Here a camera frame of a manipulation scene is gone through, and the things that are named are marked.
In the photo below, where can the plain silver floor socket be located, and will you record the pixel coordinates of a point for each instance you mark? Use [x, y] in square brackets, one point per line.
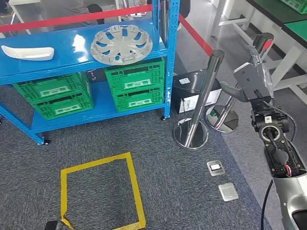
[228, 192]

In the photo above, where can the blue metal shelf rack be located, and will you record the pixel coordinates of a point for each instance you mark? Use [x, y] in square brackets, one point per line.
[62, 47]

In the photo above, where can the chrome stanchion post red band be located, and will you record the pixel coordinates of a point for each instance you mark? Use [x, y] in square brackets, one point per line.
[221, 120]

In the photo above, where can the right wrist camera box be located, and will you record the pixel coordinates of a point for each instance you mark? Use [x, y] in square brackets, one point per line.
[249, 79]

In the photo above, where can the white table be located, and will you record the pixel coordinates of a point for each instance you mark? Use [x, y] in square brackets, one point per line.
[23, 2]

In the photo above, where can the white workbench dark green top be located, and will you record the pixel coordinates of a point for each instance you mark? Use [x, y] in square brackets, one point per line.
[271, 8]

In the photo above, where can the red barrier belt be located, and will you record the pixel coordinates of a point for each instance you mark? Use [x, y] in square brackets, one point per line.
[195, 35]
[72, 19]

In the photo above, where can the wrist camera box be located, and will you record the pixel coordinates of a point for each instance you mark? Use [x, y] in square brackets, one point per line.
[51, 226]
[249, 79]

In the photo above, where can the black bag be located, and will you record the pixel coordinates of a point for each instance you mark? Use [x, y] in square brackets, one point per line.
[96, 12]

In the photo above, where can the silver floor socket white insert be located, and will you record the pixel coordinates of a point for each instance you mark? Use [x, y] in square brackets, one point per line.
[215, 168]

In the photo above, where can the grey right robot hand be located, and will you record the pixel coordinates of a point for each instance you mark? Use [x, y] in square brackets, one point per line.
[231, 89]

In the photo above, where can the white workbench bright green top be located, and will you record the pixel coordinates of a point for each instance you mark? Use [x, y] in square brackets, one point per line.
[297, 30]

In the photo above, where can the white curved plastic part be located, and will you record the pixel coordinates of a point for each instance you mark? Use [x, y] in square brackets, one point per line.
[29, 54]

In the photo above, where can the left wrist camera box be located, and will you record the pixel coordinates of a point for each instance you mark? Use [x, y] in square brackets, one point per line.
[51, 226]

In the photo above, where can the grey plastic wheel hubcap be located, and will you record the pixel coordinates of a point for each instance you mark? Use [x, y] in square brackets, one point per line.
[119, 47]

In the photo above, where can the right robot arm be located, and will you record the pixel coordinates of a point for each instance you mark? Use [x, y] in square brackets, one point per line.
[287, 196]

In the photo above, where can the black cardboard box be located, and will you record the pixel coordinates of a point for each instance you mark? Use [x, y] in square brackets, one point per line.
[184, 90]

